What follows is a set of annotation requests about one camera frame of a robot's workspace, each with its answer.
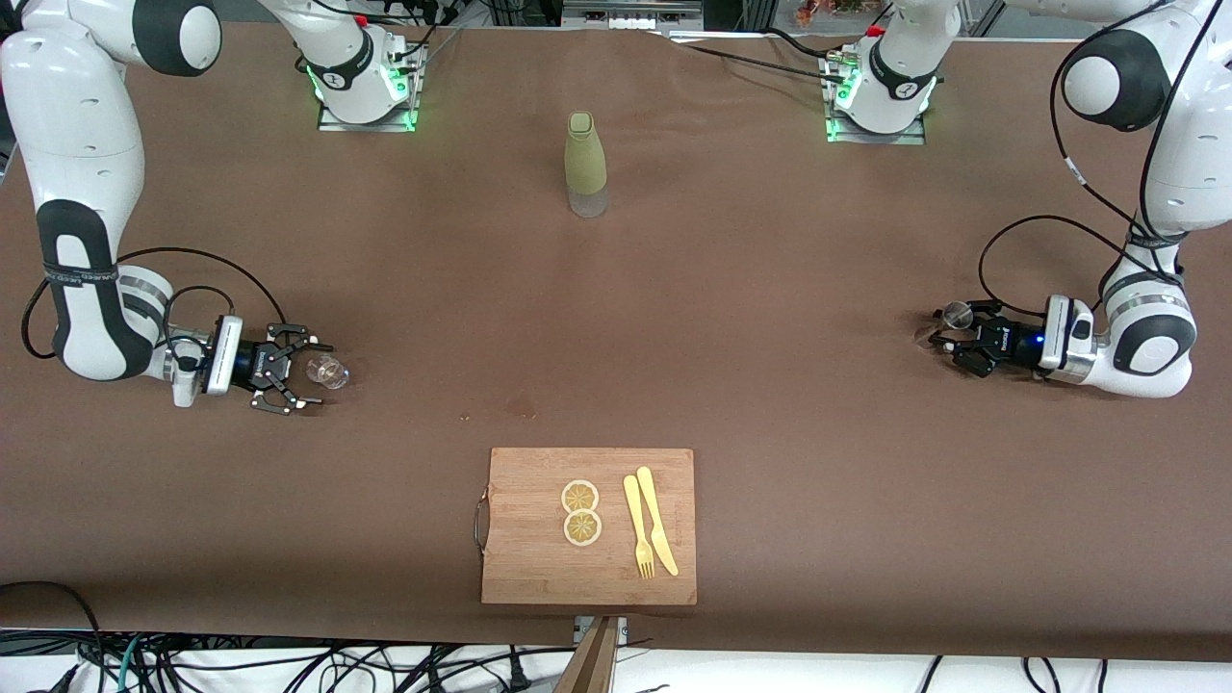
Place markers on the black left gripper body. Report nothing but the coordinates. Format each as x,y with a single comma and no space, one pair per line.
1016,344

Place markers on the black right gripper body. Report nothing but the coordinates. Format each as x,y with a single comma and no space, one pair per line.
252,361

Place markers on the steel jigger measuring cup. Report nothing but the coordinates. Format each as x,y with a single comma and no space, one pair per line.
957,312

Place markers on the small clear glass cup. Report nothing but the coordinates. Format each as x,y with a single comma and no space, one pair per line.
329,372

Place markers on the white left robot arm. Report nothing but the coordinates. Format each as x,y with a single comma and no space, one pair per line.
1184,164

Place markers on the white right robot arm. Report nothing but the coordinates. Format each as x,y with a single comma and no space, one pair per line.
77,135

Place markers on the brown table cover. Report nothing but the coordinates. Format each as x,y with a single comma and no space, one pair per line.
674,337

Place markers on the wooden cutting board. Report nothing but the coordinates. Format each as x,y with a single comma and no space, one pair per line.
539,568

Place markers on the lemon slice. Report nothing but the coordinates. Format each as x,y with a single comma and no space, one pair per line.
582,527
579,497

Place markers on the green sleeved glass bottle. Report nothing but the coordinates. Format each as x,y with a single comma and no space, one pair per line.
585,159

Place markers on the yellow plastic knife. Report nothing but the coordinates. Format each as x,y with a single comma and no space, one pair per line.
653,515

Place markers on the yellow plastic fork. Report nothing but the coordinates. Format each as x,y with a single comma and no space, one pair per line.
635,515

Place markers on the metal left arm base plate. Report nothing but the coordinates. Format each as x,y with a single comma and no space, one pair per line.
871,138

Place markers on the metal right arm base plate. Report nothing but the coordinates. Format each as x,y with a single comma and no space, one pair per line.
366,125

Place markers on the metal post bracket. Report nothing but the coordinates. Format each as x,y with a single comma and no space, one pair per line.
621,630

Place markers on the wooden camera post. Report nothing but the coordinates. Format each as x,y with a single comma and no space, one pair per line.
592,669

